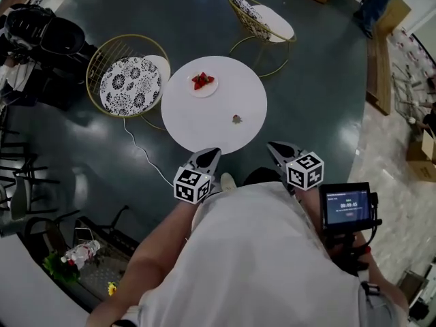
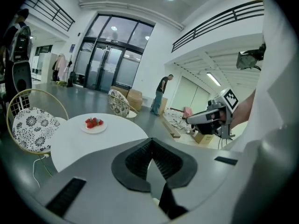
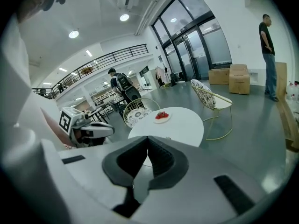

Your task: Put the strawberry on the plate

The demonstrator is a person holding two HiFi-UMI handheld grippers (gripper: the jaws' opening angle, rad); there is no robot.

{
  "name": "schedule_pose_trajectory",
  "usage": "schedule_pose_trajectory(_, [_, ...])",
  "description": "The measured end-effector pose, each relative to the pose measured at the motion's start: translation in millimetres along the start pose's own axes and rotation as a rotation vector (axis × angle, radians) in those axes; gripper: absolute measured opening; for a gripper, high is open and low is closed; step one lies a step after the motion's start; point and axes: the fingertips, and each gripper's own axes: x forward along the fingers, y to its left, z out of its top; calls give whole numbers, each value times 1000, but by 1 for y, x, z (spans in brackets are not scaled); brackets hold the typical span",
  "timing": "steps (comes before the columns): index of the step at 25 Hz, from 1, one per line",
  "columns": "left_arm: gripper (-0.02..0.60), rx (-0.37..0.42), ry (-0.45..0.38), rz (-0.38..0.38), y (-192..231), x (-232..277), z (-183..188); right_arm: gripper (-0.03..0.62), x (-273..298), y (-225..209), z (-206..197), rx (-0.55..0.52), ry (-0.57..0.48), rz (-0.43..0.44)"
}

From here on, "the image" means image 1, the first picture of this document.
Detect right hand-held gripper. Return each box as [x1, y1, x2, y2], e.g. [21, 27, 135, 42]
[266, 140, 324, 196]

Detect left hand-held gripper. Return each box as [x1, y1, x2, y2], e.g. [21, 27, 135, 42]
[173, 147, 222, 205]

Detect white plate with strawberries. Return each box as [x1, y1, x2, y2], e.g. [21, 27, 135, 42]
[186, 72, 219, 99]

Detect person's right forearm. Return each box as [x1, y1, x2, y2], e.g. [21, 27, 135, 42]
[294, 185, 409, 327]

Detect person's left forearm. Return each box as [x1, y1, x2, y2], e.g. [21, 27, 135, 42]
[84, 199, 202, 327]

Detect person's white shoe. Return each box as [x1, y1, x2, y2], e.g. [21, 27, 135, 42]
[220, 172, 238, 193]

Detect person's black trousers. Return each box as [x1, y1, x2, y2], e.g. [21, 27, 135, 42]
[243, 167, 284, 187]

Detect round white table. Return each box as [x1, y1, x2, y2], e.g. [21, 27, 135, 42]
[160, 55, 268, 155]

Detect black monitor screen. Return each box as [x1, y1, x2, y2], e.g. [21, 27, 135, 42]
[319, 181, 372, 230]

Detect person's white shirt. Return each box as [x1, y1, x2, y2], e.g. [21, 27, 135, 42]
[138, 181, 362, 327]

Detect wooden bench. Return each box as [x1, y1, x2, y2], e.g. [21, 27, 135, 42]
[366, 29, 392, 116]

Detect black mesh table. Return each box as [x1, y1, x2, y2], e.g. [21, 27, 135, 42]
[73, 216, 141, 302]

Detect pile of metal frames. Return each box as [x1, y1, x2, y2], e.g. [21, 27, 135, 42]
[388, 32, 436, 122]

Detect water bottle red label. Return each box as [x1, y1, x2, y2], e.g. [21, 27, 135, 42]
[60, 250, 87, 270]
[64, 239, 102, 262]

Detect tan flat carton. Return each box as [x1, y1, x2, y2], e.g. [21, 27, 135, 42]
[376, 0, 412, 35]

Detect green leafy plant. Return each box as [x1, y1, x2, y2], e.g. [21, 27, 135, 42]
[42, 250, 81, 284]

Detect black metal chair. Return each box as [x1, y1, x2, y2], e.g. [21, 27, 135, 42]
[0, 127, 81, 224]

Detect black round chair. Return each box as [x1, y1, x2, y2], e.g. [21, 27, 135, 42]
[23, 209, 81, 262]

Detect grey padded chair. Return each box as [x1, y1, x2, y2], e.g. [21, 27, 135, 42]
[10, 175, 32, 221]

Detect white floor cable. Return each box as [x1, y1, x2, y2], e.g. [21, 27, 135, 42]
[123, 116, 175, 187]

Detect gold wire chair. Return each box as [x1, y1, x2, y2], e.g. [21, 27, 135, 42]
[85, 34, 171, 131]
[227, 0, 297, 78]

